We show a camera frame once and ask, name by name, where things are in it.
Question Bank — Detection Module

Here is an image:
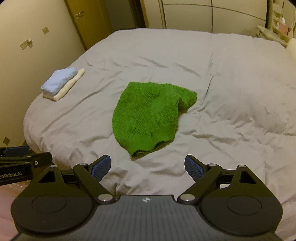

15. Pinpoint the green knitted vest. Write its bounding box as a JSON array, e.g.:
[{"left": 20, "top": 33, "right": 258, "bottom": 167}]
[{"left": 112, "top": 82, "right": 198, "bottom": 157}]

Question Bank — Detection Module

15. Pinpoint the white duvet cover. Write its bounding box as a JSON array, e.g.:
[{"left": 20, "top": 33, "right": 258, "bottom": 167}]
[{"left": 23, "top": 29, "right": 295, "bottom": 240}]

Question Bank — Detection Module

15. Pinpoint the folded cream garment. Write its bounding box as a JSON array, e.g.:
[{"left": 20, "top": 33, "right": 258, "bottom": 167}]
[{"left": 42, "top": 69, "right": 85, "bottom": 101}]

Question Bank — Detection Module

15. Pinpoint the folded light blue garment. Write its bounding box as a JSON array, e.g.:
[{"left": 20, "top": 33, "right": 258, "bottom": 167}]
[{"left": 41, "top": 67, "right": 78, "bottom": 96}]

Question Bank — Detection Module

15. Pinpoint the wooden room door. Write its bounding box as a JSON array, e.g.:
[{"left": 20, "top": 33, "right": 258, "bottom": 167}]
[{"left": 65, "top": 0, "right": 114, "bottom": 50}]

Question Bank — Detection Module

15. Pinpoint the cream bed pillow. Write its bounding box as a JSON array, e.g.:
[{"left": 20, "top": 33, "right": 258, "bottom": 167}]
[{"left": 286, "top": 38, "right": 296, "bottom": 62}]

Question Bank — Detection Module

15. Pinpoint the white bedside table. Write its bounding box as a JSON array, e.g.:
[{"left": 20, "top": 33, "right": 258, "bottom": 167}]
[{"left": 256, "top": 25, "right": 290, "bottom": 48}]

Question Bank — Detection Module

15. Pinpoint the white panelled wardrobe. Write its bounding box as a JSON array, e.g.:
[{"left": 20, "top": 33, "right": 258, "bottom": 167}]
[{"left": 140, "top": 0, "right": 268, "bottom": 37}]

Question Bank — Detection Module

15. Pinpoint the pink storage box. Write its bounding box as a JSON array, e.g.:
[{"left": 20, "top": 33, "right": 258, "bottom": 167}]
[{"left": 276, "top": 22, "right": 290, "bottom": 35}]

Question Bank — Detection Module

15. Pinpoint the wall switch plate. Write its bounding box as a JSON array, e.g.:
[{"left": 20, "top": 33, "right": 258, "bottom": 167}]
[{"left": 20, "top": 39, "right": 33, "bottom": 50}]

